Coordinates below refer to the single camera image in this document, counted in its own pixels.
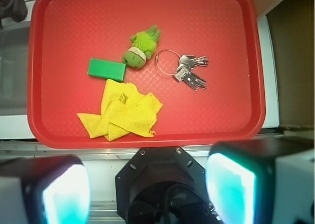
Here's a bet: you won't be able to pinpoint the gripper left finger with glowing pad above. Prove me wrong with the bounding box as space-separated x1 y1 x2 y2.
0 155 92 224

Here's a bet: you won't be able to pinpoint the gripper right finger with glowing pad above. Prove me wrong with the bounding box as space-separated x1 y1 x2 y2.
205 137 315 224

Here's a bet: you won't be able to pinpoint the green rectangular block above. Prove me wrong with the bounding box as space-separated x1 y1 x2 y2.
88 58 126 82

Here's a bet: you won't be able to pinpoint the yellow crumpled cloth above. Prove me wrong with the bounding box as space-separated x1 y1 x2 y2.
77 79 163 141

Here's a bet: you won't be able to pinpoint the red plastic tray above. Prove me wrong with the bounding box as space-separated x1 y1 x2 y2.
28 0 265 149

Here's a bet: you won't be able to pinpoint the green plush toy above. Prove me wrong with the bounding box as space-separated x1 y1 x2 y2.
122 25 161 69

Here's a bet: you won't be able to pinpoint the dark round knob object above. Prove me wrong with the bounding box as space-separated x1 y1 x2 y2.
0 0 28 30

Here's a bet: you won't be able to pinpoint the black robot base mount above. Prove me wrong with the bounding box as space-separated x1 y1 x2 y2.
115 147 221 224

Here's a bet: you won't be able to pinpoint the silver keys on wire ring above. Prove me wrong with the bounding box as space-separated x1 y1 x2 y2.
155 49 209 91

